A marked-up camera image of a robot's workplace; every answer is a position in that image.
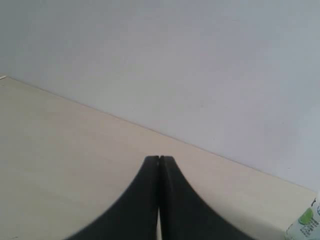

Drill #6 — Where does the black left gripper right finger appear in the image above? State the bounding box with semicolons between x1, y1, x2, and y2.
159;156;252;240

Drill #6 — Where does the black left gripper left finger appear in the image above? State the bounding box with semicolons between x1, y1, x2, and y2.
68;156;159;240

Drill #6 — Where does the clear labelled drink bottle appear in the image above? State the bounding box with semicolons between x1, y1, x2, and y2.
284;193;320;240

